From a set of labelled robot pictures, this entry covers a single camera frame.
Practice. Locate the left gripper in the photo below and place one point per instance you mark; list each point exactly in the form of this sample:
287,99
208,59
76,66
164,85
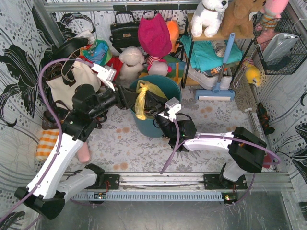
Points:
121,97

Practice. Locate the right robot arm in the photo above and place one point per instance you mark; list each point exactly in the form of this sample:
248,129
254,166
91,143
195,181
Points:
246,150

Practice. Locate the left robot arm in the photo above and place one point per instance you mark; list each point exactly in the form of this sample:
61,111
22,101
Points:
46,194

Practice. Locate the brown patterned bag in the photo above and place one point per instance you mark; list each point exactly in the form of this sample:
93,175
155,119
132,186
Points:
61,110

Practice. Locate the cream canvas tote bag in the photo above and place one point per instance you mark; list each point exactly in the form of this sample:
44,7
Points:
63,86

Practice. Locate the magenta cloth bag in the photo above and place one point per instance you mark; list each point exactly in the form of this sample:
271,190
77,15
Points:
154,37

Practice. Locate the red clothing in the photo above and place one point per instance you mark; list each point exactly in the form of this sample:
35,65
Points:
112,63

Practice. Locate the pink head plush doll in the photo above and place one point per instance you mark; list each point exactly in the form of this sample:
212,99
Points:
157,66

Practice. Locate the cream plush lamb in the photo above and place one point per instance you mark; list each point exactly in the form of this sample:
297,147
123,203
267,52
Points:
132,59

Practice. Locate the rainbow folded cloth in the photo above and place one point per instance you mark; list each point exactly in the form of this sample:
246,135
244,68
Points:
176,65

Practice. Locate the colorful printed cloth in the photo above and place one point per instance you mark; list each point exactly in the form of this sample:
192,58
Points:
97,53

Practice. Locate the white storage box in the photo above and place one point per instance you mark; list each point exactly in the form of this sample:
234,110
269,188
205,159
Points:
207,82

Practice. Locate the black leather handbag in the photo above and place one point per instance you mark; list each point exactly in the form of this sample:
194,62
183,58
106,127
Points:
124,35

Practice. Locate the blue floor mop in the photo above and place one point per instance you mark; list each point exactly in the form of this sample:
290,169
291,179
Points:
216,93

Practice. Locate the teal folded cloth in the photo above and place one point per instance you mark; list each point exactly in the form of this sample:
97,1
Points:
203,56

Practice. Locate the pink sponge roll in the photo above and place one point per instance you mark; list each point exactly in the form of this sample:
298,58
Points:
83,154

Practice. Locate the orange plush toy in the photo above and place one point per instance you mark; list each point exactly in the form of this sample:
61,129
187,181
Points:
173,29

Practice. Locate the black round hat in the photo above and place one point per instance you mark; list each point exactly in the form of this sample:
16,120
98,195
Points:
69,47

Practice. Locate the orange checkered towel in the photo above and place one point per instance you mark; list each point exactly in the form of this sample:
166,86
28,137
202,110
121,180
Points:
46,144

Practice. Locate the yellow plush toy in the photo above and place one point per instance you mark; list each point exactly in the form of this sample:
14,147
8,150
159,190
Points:
252,73

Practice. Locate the white plush dog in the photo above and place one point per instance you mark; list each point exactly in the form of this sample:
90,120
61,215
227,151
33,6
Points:
207,17

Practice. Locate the black orange cloth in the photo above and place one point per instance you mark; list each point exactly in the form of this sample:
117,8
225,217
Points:
264,119

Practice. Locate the brown teddy bear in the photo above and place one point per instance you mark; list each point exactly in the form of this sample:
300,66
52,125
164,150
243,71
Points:
237,14

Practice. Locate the silver foil pouch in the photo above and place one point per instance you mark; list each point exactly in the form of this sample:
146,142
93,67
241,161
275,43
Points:
279,46

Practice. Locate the pink plush toy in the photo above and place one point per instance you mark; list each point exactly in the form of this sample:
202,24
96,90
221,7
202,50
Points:
271,14

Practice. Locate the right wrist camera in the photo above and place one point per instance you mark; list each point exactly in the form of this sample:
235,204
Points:
172,107

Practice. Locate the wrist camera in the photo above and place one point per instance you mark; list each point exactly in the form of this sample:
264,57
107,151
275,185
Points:
172,107
106,75

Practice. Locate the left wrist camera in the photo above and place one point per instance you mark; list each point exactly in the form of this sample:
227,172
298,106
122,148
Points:
106,75

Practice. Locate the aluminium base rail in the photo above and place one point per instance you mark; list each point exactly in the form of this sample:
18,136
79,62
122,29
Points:
188,186

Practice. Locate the black wire basket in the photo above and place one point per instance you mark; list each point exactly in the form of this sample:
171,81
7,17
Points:
291,62

